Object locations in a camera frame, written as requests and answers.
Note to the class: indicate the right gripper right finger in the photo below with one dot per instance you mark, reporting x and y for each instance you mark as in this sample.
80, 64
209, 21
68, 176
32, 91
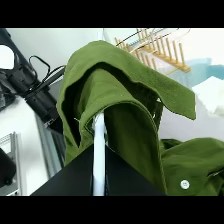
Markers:
130, 180

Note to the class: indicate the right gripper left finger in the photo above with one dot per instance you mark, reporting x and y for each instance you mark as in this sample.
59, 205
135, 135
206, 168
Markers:
71, 180

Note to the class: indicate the green long-sleeved shirt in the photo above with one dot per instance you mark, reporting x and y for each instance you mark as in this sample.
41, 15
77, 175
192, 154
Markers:
133, 110

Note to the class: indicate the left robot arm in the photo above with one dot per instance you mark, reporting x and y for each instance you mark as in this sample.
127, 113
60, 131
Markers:
23, 83

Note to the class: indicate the white garment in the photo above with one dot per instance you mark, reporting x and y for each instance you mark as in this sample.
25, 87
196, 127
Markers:
211, 96

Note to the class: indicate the wooden peg rack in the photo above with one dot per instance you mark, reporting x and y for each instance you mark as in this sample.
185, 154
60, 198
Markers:
166, 55

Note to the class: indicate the silver frame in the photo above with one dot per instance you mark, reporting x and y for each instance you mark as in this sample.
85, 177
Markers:
16, 160

